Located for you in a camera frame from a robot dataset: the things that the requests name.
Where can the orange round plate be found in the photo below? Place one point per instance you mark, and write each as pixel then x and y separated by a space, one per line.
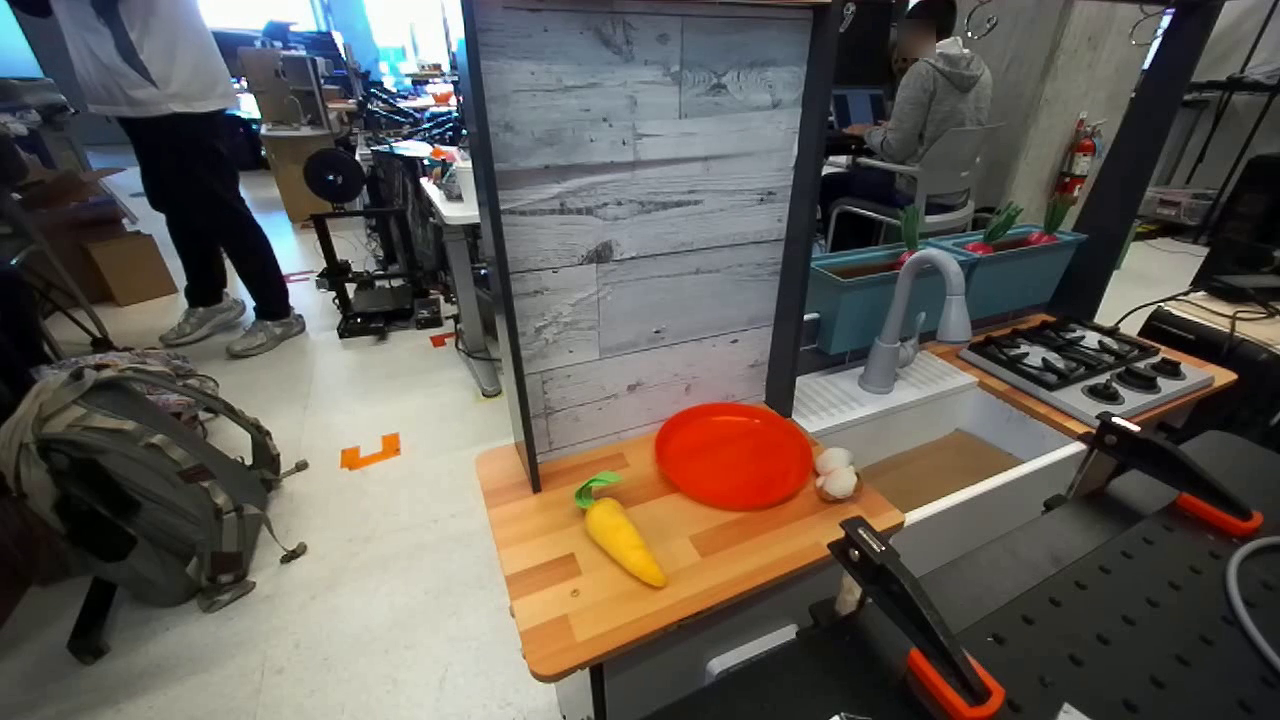
pixel 733 456

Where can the small grey plush doll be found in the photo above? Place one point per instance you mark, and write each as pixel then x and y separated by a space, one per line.
pixel 838 481

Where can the toy kitchen with wood counter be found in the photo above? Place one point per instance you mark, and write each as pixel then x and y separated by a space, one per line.
pixel 640 200

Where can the yellow plush carrot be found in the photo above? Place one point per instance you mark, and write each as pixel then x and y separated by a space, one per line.
pixel 624 540

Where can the teal planter box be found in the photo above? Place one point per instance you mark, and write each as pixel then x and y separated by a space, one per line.
pixel 850 305
pixel 1010 275

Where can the white desk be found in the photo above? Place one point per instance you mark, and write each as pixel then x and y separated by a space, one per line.
pixel 460 220

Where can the grey toy tap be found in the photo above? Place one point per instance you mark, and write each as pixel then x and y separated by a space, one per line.
pixel 905 300

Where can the black 3D printer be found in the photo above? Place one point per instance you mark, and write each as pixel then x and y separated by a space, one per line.
pixel 365 290

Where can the toy radish plant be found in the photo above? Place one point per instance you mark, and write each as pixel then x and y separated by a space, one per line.
pixel 1050 222
pixel 995 228
pixel 911 232

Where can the white toy sink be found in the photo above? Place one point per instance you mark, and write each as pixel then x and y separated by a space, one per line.
pixel 940 470

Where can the laptop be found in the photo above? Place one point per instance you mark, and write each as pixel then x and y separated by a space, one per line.
pixel 858 106

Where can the grey chair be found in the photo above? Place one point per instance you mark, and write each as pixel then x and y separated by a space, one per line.
pixel 950 165

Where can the person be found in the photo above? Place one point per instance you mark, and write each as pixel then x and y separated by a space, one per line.
pixel 190 150
pixel 935 100

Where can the grey toy stove cooktop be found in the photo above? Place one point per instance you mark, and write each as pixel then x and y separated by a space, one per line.
pixel 1075 365

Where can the black stove knob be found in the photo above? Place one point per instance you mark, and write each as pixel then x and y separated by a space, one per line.
pixel 1138 378
pixel 1104 392
pixel 1167 367

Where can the red fire extinguisher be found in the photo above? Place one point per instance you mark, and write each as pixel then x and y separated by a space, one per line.
pixel 1078 160

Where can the cardboard box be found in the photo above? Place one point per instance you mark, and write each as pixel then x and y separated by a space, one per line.
pixel 130 268

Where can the grey backpack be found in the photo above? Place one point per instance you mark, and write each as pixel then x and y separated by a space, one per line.
pixel 130 480

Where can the black monitor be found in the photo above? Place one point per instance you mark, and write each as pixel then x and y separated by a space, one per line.
pixel 1245 230

